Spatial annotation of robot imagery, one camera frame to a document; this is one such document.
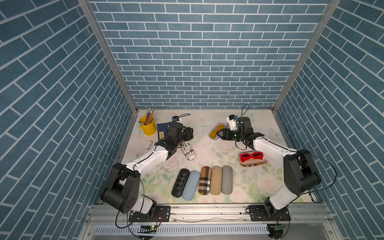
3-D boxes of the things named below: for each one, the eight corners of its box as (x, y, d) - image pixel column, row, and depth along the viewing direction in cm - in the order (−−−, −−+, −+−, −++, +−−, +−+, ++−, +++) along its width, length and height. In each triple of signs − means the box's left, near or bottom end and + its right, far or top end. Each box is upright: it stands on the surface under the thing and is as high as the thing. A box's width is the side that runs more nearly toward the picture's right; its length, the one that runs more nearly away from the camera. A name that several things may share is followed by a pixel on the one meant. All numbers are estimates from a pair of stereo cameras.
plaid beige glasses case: (197, 194, 82) (197, 192, 79) (201, 167, 92) (201, 165, 89) (209, 196, 81) (209, 194, 78) (211, 169, 91) (212, 166, 88)
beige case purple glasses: (209, 194, 81) (210, 192, 79) (211, 167, 91) (211, 165, 89) (220, 195, 81) (221, 193, 79) (221, 168, 91) (221, 166, 88)
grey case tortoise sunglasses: (221, 193, 82) (221, 192, 79) (222, 166, 92) (222, 164, 89) (231, 195, 81) (232, 193, 79) (231, 168, 91) (232, 165, 89)
